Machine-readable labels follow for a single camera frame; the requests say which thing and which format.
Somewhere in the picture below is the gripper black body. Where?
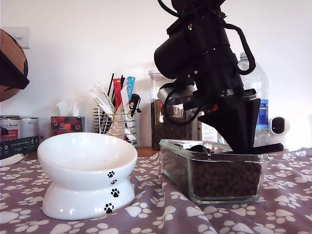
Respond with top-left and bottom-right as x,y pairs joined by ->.
195,45 -> 258,108

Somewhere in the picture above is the black plastic measuring spoon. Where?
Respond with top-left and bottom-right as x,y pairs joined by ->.
189,143 -> 284,154

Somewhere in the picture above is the clear glass food container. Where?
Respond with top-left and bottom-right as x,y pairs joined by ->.
158,138 -> 271,205

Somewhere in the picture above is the brown cat food kibble heap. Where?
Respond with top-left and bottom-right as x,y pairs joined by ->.
161,145 -> 263,198

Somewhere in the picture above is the white ceramic cat bowl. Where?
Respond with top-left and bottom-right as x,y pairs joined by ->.
37,132 -> 139,221

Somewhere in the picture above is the small white carton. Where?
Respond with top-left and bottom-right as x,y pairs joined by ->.
196,120 -> 218,144

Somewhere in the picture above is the brown round globe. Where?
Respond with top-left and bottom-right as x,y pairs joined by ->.
0,28 -> 30,103

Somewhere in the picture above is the large clear water bottle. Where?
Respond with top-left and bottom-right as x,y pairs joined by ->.
237,52 -> 270,149

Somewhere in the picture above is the tin can with dark label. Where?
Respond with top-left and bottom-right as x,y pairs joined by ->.
0,116 -> 22,142

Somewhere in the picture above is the plain white tin can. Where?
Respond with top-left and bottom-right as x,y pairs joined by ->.
21,117 -> 40,138

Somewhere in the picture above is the tall clear kibble storage jar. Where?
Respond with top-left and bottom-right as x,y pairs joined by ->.
148,70 -> 199,150

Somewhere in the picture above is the dark printed flat carton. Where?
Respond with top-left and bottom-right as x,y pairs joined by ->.
0,135 -> 41,160

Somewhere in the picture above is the floral tissue box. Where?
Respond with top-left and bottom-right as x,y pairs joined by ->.
50,99 -> 86,137

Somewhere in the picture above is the white plate edge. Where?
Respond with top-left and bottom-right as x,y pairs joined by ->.
0,153 -> 28,167

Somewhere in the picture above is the grey paw print cloth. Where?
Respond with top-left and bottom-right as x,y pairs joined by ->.
0,146 -> 312,234

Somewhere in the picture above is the blue sachet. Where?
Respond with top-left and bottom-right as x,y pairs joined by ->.
126,76 -> 137,98

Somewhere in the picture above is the white sachet green print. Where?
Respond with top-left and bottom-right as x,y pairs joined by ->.
89,89 -> 115,120

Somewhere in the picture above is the plain white sachet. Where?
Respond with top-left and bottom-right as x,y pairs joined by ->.
120,85 -> 131,115

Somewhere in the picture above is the beige paper bag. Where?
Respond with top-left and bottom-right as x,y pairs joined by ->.
107,113 -> 127,136

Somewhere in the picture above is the small white round camera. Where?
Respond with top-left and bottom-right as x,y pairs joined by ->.
268,116 -> 292,149

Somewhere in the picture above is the white wall switch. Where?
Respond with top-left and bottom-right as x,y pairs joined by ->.
14,26 -> 32,49

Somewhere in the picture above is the black arm loop cable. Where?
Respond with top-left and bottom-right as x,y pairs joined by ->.
223,22 -> 256,75

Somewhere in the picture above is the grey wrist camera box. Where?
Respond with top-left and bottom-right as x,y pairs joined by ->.
157,78 -> 198,105

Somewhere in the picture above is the black camera cable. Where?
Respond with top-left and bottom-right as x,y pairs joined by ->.
162,91 -> 205,125

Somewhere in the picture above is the chrome wire basket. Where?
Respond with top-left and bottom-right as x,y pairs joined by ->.
93,107 -> 138,144

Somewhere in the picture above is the white pack green ring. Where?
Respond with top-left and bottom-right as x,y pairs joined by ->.
125,111 -> 137,144

